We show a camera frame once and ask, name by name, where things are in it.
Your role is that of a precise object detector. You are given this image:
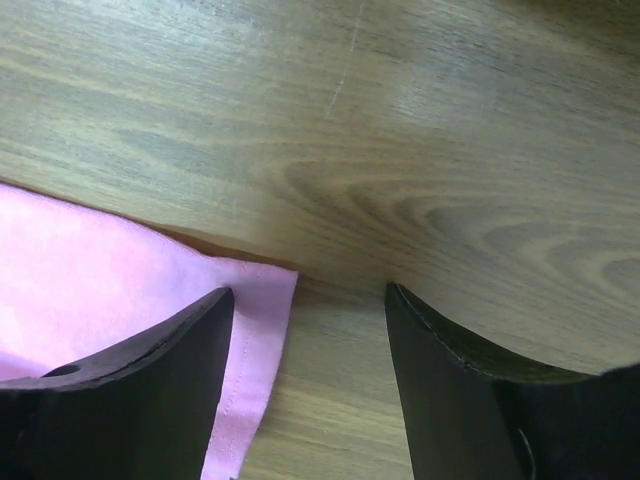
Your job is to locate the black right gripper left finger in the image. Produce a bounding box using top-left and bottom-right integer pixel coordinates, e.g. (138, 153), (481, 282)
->
(1, 288), (234, 479)

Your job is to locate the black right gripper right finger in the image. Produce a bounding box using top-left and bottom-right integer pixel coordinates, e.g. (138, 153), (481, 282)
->
(385, 283), (639, 479)

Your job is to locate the pink t shirt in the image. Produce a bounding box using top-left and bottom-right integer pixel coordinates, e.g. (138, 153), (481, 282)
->
(1, 186), (298, 479)

